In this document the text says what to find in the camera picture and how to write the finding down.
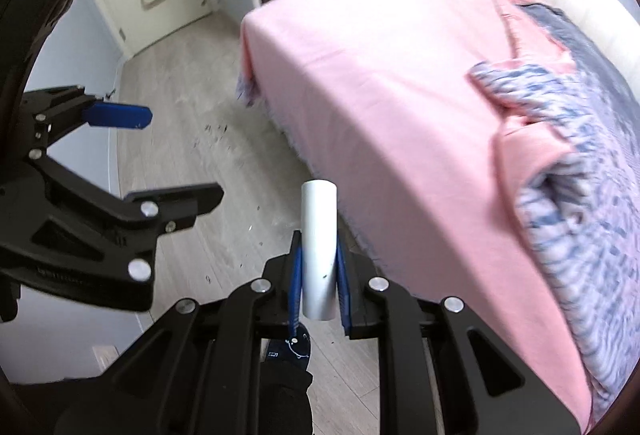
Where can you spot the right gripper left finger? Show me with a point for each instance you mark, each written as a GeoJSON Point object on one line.
{"type": "Point", "coordinates": [197, 369]}

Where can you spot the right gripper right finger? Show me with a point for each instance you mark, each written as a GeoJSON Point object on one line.
{"type": "Point", "coordinates": [443, 370]}

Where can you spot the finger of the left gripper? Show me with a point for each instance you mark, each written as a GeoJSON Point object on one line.
{"type": "Point", "coordinates": [63, 236]}
{"type": "Point", "coordinates": [48, 115]}

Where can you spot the left dark blue slipper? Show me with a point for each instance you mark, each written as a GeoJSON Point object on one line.
{"type": "Point", "coordinates": [296, 350]}

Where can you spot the blue floral blanket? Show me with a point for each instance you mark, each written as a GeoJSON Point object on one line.
{"type": "Point", "coordinates": [569, 161]}

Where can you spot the pink bed with sheet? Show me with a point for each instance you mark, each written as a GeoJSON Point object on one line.
{"type": "Point", "coordinates": [375, 96]}

